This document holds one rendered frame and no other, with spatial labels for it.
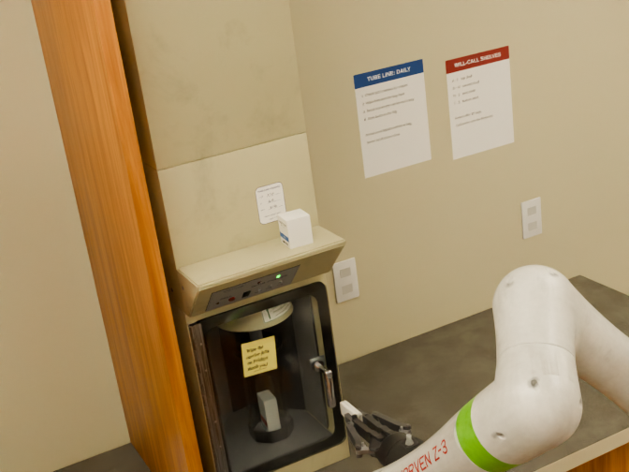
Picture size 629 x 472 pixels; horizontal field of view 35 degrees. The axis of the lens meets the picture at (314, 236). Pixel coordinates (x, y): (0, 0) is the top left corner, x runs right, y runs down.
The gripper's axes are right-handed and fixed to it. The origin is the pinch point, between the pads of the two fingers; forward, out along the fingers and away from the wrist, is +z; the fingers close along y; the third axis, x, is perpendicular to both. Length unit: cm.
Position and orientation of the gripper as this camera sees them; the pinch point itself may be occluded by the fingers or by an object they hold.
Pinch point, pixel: (351, 414)
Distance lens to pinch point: 208.8
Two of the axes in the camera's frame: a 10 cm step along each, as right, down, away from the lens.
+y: -8.8, 2.7, -4.0
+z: -4.6, -2.6, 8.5
